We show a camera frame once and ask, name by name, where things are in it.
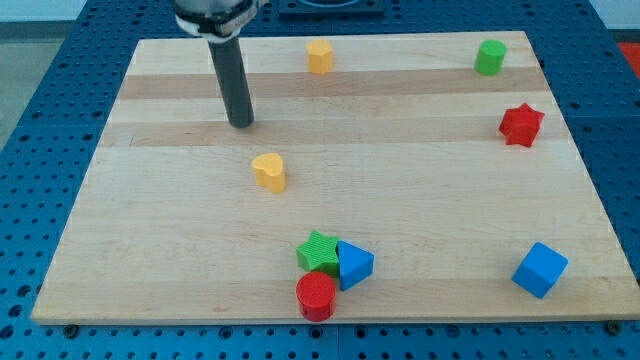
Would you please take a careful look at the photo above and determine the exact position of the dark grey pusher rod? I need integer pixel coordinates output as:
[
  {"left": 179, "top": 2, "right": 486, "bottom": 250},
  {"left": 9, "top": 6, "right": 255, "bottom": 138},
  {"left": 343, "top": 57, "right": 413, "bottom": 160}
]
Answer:
[{"left": 208, "top": 37, "right": 254, "bottom": 129}]

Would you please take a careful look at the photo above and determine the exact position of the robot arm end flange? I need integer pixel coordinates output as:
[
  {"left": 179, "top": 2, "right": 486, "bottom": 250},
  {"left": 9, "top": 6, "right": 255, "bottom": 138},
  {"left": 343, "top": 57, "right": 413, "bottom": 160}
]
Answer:
[{"left": 171, "top": 0, "right": 266, "bottom": 43}]

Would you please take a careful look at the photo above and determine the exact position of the green cylinder block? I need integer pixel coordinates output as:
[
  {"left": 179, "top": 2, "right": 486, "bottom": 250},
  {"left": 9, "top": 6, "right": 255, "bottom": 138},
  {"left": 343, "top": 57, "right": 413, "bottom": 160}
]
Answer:
[{"left": 474, "top": 39, "right": 507, "bottom": 76}]

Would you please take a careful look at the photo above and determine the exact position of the green star block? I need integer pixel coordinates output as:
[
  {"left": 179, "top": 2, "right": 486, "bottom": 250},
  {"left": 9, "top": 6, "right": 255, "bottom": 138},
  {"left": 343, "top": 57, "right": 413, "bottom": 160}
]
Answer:
[{"left": 296, "top": 230, "right": 339, "bottom": 278}]

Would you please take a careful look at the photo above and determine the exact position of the blue cube block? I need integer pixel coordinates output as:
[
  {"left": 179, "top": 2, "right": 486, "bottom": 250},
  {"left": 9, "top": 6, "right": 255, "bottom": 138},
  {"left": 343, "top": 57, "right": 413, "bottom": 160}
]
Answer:
[{"left": 511, "top": 242, "right": 569, "bottom": 299}]

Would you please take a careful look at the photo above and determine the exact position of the red star block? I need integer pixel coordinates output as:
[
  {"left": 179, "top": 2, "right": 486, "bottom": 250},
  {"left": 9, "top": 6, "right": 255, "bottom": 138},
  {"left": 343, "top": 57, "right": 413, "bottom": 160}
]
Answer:
[{"left": 499, "top": 103, "right": 545, "bottom": 148}]

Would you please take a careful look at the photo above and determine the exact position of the wooden board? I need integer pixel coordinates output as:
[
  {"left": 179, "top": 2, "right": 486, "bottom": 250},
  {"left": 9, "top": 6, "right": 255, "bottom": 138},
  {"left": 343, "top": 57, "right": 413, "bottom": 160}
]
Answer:
[{"left": 32, "top": 31, "right": 639, "bottom": 326}]

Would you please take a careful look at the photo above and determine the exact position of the blue triangle block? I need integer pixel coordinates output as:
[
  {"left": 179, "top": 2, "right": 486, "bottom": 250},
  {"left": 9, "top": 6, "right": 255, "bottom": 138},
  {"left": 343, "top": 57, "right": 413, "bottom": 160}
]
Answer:
[{"left": 337, "top": 240, "right": 375, "bottom": 291}]

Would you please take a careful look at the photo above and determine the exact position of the yellow pentagon block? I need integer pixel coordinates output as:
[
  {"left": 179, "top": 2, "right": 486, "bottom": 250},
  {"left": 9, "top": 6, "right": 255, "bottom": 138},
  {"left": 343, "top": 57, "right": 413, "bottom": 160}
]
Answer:
[{"left": 305, "top": 39, "right": 333, "bottom": 74}]

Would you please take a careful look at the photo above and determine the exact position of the yellow heart block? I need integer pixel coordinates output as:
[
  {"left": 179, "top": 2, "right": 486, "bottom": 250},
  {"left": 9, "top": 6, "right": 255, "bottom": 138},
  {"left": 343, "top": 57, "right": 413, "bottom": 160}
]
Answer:
[{"left": 251, "top": 153, "right": 287, "bottom": 194}]

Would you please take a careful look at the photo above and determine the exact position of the red cylinder block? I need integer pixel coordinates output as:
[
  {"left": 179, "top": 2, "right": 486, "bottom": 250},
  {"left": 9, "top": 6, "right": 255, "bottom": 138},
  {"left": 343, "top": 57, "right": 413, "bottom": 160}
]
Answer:
[{"left": 296, "top": 271, "right": 336, "bottom": 322}]

